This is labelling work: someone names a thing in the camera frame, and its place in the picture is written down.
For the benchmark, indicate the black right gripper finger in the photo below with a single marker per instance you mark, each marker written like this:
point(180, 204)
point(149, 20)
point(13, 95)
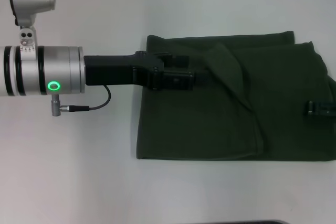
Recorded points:
point(321, 109)

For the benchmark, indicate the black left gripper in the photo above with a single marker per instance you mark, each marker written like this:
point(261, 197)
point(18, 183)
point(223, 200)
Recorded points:
point(115, 70)

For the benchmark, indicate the dark green FREE! t-shirt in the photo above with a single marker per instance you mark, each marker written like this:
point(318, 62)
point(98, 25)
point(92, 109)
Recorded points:
point(236, 124)

